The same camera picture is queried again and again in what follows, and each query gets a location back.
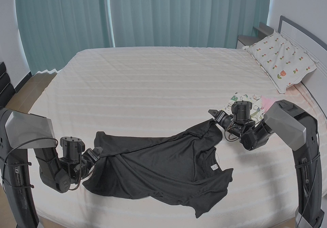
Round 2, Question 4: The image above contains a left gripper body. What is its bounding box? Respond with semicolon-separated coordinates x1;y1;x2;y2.
82;147;103;169

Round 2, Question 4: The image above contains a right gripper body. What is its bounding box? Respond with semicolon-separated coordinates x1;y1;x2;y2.
214;110;234;130

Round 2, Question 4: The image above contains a black T-shirt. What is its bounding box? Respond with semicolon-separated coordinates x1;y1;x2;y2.
82;119;234;218

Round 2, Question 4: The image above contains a bed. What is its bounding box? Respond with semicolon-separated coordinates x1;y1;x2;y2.
24;15;327;226

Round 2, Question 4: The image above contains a white printed pyjama top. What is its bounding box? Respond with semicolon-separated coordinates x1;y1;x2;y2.
223;92;265;121

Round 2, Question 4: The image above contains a pink garment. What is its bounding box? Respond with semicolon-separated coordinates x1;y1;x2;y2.
261;95;276;114

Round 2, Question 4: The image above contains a white printed pillow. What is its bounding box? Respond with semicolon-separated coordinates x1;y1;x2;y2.
245;29;317;94

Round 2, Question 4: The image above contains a grey bedside table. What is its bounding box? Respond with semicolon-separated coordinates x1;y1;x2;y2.
237;21;275;49

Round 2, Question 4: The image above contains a black chest of drawers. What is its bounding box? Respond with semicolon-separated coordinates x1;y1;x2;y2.
0;62;17;110

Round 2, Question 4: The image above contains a blue-green curtain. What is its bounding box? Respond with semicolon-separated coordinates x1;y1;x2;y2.
15;0;114;74
108;0;271;49

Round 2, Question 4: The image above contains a black cable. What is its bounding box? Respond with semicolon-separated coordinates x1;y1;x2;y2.
4;138;59;169

